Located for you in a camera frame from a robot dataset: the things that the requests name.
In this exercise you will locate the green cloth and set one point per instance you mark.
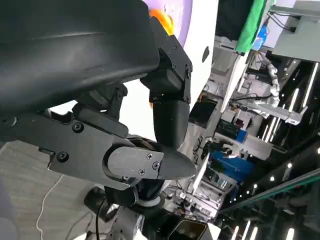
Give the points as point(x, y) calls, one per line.
point(250, 25)

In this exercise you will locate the orange and white bread roll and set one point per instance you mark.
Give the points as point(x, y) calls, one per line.
point(166, 20)

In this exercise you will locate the black monitor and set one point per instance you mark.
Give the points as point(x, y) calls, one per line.
point(203, 113)

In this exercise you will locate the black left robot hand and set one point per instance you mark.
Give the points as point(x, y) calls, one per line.
point(75, 50)

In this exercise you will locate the blue box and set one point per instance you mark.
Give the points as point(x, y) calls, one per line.
point(232, 165)

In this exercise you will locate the lilac plate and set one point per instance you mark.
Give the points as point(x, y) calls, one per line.
point(182, 20)

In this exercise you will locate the black and silver robot body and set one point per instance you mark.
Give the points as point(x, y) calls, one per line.
point(150, 215)

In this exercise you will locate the grey metal cabinet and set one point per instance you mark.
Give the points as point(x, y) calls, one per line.
point(297, 32)

